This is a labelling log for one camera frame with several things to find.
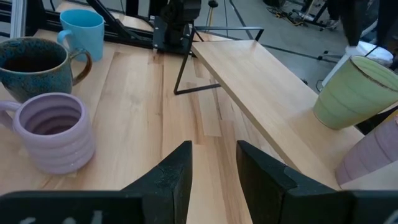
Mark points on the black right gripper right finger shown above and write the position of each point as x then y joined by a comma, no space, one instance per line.
280,199

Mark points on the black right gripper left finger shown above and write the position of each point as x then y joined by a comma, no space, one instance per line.
149,199

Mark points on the purple and white striped mug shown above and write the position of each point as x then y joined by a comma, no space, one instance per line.
370,155

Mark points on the light blue mug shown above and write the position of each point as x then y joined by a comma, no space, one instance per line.
85,37

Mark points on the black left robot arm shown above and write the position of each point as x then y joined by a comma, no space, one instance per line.
177,21

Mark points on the wooden shelf with black legs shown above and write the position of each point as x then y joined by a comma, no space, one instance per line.
264,87

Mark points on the black panel with orange stripes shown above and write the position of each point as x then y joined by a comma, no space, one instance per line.
373,123

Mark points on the white trash bin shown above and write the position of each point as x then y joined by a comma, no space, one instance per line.
373,53

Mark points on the person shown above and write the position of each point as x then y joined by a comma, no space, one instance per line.
353,21

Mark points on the black aluminium table frame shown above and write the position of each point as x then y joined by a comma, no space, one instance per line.
124,35

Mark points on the silver aluminium post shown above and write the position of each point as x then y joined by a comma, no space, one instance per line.
18,15

